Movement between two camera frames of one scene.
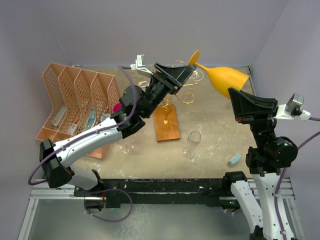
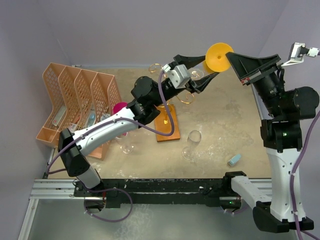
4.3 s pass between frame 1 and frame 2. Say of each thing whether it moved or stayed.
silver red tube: stayed
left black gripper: moved
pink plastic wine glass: stayed
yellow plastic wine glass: moved
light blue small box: stayed
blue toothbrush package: stayed
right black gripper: moved
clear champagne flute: stayed
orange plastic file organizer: stayed
